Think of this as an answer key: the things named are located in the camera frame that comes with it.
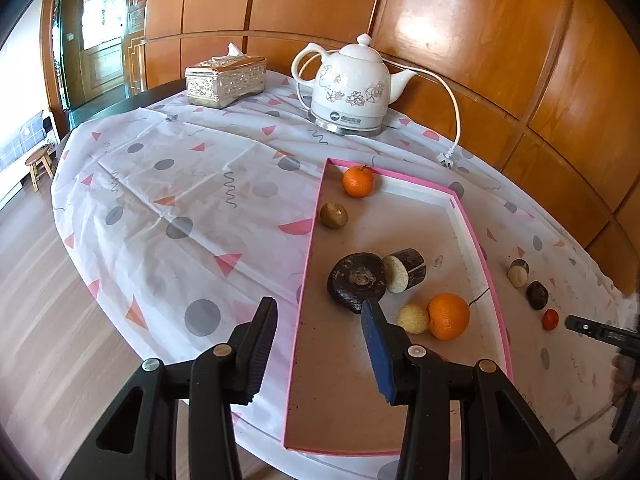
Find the wooden glazed door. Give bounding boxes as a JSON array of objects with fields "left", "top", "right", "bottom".
[{"left": 59, "top": 0, "right": 147, "bottom": 112}]

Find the cut dark cylindrical fruit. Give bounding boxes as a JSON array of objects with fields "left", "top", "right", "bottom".
[{"left": 382, "top": 247, "right": 427, "bottom": 294}]

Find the large orange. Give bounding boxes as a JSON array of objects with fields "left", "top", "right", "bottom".
[{"left": 426, "top": 292, "right": 471, "bottom": 342}]

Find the small yellow-brown round fruit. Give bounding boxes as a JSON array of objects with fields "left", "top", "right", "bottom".
[{"left": 397, "top": 304, "right": 431, "bottom": 335}]

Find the white power cord with plug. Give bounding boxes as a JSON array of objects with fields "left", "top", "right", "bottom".
[{"left": 385, "top": 57, "right": 462, "bottom": 168}]

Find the blue checked bedding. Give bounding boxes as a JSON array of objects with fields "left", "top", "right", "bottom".
[{"left": 0, "top": 110, "right": 59, "bottom": 197}]

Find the small dark round fruit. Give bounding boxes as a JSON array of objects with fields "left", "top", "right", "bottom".
[{"left": 526, "top": 281, "right": 550, "bottom": 311}]

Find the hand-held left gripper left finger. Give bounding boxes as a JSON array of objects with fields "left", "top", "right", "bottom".
[{"left": 60, "top": 297, "right": 279, "bottom": 480}]

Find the pink-rimmed cardboard tray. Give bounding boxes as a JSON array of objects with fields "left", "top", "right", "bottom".
[{"left": 282, "top": 157, "right": 514, "bottom": 457}]

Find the white floral electric kettle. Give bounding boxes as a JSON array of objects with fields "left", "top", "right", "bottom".
[{"left": 291, "top": 33, "right": 418, "bottom": 137}]

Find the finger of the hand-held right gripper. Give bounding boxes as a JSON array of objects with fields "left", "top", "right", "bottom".
[{"left": 565, "top": 315, "right": 640, "bottom": 350}]

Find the white patterned tablecloth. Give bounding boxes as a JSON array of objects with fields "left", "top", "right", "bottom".
[{"left": 50, "top": 71, "right": 640, "bottom": 480}]

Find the wooden stool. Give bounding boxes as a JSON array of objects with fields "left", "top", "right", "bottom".
[{"left": 25, "top": 147, "right": 56, "bottom": 192}]

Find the small tangerine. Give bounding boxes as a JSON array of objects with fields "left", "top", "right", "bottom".
[{"left": 341, "top": 165, "right": 376, "bottom": 199}]

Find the brown round fruit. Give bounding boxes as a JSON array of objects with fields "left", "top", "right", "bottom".
[{"left": 320, "top": 202, "right": 349, "bottom": 230}]

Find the silver embossed tissue box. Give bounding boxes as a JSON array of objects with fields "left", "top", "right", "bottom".
[{"left": 185, "top": 42, "right": 268, "bottom": 110}]

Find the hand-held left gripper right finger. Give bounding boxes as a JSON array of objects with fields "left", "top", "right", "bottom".
[{"left": 360, "top": 299, "right": 578, "bottom": 480}]

